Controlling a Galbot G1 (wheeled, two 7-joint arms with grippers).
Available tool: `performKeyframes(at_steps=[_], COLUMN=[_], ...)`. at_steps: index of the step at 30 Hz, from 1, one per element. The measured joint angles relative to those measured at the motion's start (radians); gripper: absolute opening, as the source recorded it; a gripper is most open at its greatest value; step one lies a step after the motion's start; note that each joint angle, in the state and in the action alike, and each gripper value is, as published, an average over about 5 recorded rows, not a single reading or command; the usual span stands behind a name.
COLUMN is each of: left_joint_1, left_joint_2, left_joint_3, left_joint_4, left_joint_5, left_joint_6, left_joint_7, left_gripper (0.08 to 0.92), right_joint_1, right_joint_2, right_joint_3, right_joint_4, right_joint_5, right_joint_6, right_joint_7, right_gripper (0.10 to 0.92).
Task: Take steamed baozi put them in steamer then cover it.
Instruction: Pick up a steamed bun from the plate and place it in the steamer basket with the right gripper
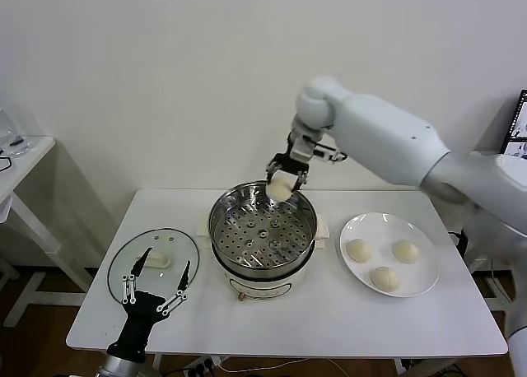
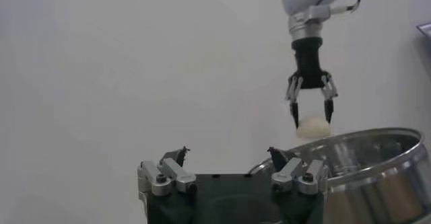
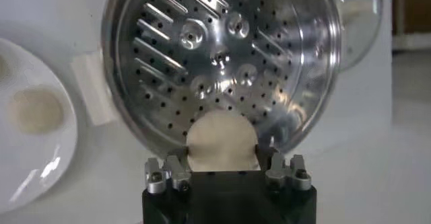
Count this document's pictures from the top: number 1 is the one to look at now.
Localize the white rounded table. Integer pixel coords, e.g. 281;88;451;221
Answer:
66;188;508;377

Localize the glass lid with white handle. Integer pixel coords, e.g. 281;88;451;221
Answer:
106;227;202;310

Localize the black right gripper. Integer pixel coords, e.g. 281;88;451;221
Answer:
265;152;309;193

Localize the white steamed baozi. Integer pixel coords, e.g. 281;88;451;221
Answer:
266;175;294;202
345;239;374;265
369;266;401;294
393;240;422;265

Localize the clear glass container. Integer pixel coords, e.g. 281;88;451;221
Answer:
0;107;32;158

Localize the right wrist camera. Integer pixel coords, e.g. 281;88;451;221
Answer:
287;133;349;164

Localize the white floor cable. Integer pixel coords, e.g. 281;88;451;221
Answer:
220;358;351;374

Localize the white side table with glass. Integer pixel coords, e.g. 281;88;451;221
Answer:
0;136;94;328

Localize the stainless steel steamer basket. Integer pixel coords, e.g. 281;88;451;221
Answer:
208;180;319;271

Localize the white power strip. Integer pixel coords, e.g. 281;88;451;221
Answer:
183;355;223;374

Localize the laptop charger cable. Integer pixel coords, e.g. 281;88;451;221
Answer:
450;228;470;257

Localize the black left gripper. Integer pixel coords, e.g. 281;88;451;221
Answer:
107;247;193;364

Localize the open laptop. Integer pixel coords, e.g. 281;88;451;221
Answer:
502;89;527;156

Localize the white round plate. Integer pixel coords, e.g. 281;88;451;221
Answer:
339;212;441;299

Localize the white electric cooker pot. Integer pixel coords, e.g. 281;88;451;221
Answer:
196;212;332;302

